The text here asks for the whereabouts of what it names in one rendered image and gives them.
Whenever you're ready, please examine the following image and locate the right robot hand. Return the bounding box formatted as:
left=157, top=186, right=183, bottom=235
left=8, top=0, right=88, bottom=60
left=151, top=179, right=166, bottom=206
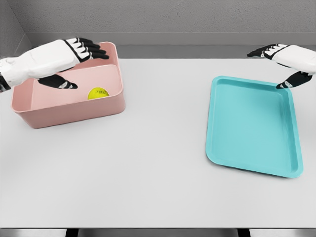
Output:
left=247, top=43, right=316, bottom=89

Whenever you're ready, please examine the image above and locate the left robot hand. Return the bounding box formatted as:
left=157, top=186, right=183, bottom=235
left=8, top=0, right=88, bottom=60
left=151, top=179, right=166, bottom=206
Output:
left=24, top=37, right=110, bottom=90

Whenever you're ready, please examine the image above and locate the yellow tennis ball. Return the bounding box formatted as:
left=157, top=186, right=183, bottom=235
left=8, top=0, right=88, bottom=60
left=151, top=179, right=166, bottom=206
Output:
left=88, top=87, right=110, bottom=100

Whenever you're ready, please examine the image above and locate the pink plastic basket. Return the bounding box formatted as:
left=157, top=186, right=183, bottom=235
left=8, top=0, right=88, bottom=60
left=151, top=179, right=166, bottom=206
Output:
left=10, top=41, right=126, bottom=129

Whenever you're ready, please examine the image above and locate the blue plastic tray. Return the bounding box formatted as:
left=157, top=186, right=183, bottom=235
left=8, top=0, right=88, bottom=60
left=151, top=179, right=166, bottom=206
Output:
left=205, top=76, right=304, bottom=178

